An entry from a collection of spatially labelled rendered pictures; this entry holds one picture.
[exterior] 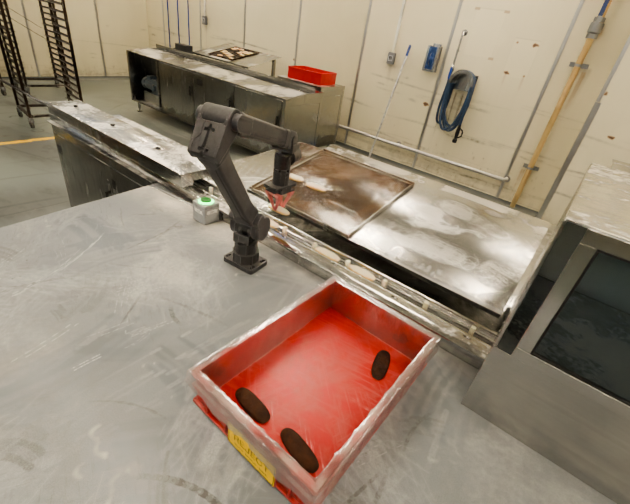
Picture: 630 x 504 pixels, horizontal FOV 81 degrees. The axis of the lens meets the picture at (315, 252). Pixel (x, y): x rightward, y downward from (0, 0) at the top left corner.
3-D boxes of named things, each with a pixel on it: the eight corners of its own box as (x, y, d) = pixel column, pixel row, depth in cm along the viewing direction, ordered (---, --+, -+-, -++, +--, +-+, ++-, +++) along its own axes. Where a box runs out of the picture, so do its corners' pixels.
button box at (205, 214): (191, 225, 141) (190, 199, 135) (208, 220, 147) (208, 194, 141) (205, 234, 137) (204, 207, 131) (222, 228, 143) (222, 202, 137)
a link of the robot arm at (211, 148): (172, 140, 78) (212, 152, 75) (203, 95, 83) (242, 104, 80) (234, 236, 118) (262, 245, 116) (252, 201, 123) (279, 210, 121)
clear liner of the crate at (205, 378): (184, 401, 75) (182, 368, 70) (328, 299, 109) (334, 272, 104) (308, 532, 59) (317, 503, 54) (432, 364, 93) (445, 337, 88)
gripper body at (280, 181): (263, 188, 126) (264, 167, 122) (283, 181, 133) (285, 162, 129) (276, 194, 123) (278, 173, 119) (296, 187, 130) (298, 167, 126)
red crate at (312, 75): (286, 77, 456) (287, 65, 449) (303, 76, 483) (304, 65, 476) (320, 85, 435) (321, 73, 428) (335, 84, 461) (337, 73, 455)
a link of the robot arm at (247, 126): (193, 125, 83) (235, 136, 81) (197, 98, 82) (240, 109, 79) (271, 144, 124) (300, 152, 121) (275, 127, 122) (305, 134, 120)
